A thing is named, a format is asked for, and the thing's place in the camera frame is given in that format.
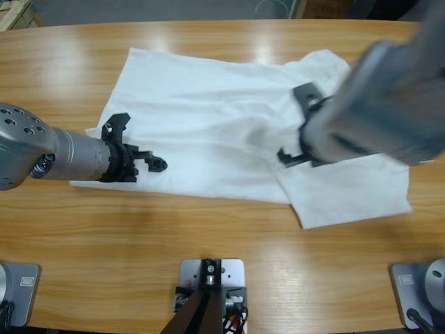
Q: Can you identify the wooden crate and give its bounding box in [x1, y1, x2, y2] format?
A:
[0, 0, 45, 31]

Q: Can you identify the brown cardboard box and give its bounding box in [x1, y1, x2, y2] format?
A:
[305, 0, 352, 18]

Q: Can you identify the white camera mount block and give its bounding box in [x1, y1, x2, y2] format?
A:
[179, 257, 248, 334]

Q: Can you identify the wrist black camera bracket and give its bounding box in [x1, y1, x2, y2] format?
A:
[293, 82, 334, 112]
[100, 112, 132, 143]

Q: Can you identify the thin white wire hoop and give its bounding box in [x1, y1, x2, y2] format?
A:
[255, 0, 291, 18]

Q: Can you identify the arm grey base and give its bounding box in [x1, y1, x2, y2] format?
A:
[0, 262, 42, 328]
[388, 257, 445, 331]

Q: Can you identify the white T-shirt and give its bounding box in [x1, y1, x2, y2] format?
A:
[69, 47, 414, 230]

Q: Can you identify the black base cable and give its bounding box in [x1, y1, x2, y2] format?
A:
[405, 308, 437, 331]
[0, 301, 15, 328]

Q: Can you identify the dark camera post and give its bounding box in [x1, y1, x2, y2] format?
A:
[159, 257, 223, 334]

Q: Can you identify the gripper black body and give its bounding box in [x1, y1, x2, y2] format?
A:
[277, 145, 326, 170]
[99, 141, 154, 184]

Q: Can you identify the orange and black cable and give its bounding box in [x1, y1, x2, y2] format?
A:
[222, 308, 250, 334]

